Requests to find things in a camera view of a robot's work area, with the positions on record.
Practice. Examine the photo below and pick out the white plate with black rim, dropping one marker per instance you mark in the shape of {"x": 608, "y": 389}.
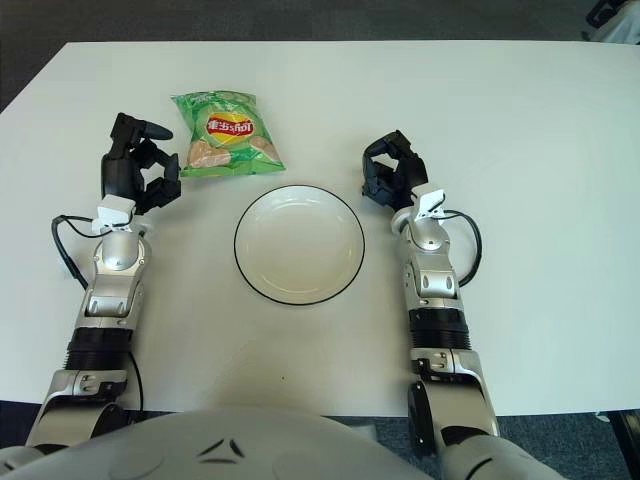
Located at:
{"x": 300, "y": 245}

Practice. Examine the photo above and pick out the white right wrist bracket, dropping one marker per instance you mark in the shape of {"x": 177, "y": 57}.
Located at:
{"x": 430, "y": 200}

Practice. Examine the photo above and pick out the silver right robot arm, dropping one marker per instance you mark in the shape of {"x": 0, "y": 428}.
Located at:
{"x": 435, "y": 280}

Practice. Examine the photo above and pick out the green potato chips bag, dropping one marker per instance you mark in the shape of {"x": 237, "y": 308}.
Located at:
{"x": 225, "y": 135}

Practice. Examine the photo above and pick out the dark table leg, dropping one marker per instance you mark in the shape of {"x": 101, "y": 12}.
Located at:
{"x": 625, "y": 440}

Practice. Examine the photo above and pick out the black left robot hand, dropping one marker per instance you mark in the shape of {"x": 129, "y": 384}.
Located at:
{"x": 119, "y": 175}

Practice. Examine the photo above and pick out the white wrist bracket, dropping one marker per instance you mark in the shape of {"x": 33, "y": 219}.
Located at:
{"x": 430, "y": 200}
{"x": 117, "y": 205}

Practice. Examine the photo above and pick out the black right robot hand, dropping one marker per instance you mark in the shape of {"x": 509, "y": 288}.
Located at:
{"x": 412, "y": 170}

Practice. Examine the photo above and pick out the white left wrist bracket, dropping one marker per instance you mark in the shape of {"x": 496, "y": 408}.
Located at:
{"x": 117, "y": 205}

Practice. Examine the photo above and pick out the office chair in background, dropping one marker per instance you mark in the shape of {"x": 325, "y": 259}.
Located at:
{"x": 620, "y": 25}

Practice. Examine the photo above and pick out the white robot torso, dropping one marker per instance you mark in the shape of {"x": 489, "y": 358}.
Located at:
{"x": 225, "y": 440}

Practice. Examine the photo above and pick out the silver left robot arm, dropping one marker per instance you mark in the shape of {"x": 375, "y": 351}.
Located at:
{"x": 117, "y": 255}

